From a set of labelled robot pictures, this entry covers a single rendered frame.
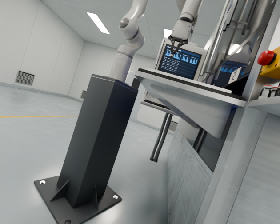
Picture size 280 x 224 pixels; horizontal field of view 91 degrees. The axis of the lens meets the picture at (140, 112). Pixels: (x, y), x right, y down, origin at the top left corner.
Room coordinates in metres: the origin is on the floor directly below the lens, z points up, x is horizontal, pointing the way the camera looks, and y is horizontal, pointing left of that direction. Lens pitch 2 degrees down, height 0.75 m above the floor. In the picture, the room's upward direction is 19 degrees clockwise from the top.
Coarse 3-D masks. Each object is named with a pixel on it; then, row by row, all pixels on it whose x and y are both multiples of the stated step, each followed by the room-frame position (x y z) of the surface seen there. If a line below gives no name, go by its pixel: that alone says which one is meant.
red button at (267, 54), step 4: (264, 52) 0.39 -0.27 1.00; (268, 52) 0.38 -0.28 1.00; (272, 52) 0.38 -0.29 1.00; (260, 56) 0.40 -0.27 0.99; (264, 56) 0.39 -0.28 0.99; (268, 56) 0.38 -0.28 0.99; (272, 56) 0.38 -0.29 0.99; (260, 60) 0.40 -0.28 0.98; (264, 60) 0.39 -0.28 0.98; (268, 60) 0.38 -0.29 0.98; (260, 64) 0.40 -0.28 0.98; (264, 64) 0.40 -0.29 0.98
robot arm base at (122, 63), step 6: (120, 54) 0.93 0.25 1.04; (114, 60) 0.96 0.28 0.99; (120, 60) 0.93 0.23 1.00; (126, 60) 0.94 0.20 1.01; (114, 66) 0.94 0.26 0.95; (120, 66) 0.93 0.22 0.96; (126, 66) 0.95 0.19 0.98; (114, 72) 0.93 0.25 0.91; (120, 72) 0.93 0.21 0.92; (126, 72) 0.96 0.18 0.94; (114, 78) 0.89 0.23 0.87; (120, 78) 0.94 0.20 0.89
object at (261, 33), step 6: (276, 0) 0.51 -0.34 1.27; (270, 6) 0.55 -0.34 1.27; (270, 12) 0.53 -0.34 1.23; (264, 30) 0.51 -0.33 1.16; (258, 36) 0.54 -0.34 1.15; (258, 42) 0.53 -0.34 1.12; (252, 54) 0.54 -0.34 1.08; (252, 60) 0.52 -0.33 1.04; (246, 66) 0.55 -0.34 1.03; (246, 72) 0.53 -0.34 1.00
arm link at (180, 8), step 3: (177, 0) 0.89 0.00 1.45; (180, 0) 0.88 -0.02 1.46; (183, 0) 0.89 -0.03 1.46; (177, 3) 0.90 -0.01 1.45; (180, 3) 0.90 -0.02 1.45; (183, 3) 0.90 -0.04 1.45; (177, 6) 0.92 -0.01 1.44; (180, 6) 0.91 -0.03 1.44; (183, 6) 0.91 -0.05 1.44; (180, 9) 0.92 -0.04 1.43; (180, 12) 0.93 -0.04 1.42; (195, 21) 0.88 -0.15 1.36; (192, 24) 0.89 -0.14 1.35
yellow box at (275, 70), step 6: (276, 48) 0.39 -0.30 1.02; (276, 54) 0.38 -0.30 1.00; (276, 60) 0.37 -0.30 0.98; (264, 66) 0.42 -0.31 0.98; (270, 66) 0.39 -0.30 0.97; (276, 66) 0.37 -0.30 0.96; (264, 72) 0.41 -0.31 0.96; (270, 72) 0.40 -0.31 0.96; (276, 72) 0.39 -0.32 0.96; (276, 78) 0.41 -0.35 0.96
